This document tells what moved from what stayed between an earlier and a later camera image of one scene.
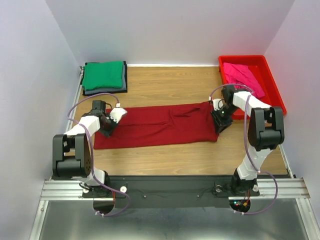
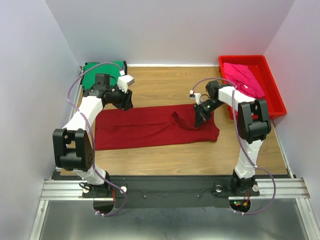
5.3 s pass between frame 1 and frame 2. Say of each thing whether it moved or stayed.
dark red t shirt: stayed
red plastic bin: stayed
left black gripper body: moved
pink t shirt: stayed
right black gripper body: moved
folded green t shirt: stayed
